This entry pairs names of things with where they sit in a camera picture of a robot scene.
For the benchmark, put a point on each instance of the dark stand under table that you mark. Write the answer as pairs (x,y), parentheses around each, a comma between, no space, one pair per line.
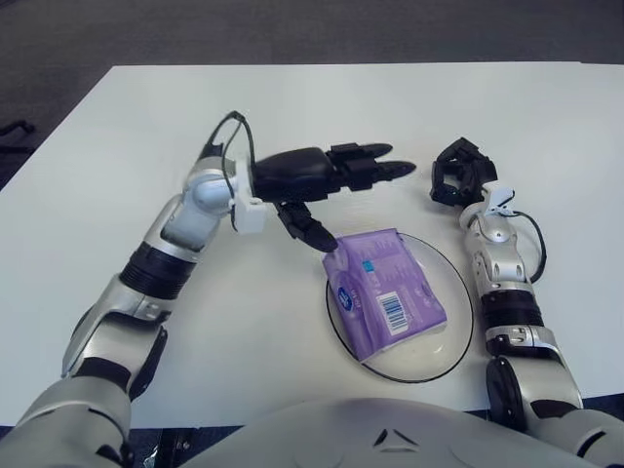
(170,443)

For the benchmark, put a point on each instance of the black office chair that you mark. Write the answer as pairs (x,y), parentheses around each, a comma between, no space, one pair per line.
(14,127)

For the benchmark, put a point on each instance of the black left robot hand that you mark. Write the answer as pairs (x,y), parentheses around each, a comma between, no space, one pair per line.
(292,170)

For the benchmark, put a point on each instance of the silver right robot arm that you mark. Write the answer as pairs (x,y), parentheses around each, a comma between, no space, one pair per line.
(504,270)

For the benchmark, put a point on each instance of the grey robot torso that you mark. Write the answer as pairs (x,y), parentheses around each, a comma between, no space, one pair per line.
(341,439)

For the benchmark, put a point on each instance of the white plate with black rim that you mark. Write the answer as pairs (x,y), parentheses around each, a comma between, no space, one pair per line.
(451,292)

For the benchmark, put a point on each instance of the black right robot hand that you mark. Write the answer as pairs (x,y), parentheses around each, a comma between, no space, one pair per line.
(473,178)

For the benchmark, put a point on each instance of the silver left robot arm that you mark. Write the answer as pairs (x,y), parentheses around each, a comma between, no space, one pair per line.
(161,258)

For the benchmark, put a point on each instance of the white wrist mount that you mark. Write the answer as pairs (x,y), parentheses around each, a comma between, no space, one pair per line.
(251,219)
(502,197)

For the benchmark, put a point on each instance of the white left wrist mount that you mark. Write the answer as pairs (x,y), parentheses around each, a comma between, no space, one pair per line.
(251,219)

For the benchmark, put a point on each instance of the purple tissue paper pack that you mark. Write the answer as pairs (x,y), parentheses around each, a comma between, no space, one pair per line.
(390,283)

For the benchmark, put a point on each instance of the white right wrist mount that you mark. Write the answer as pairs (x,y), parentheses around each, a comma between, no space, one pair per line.
(502,197)

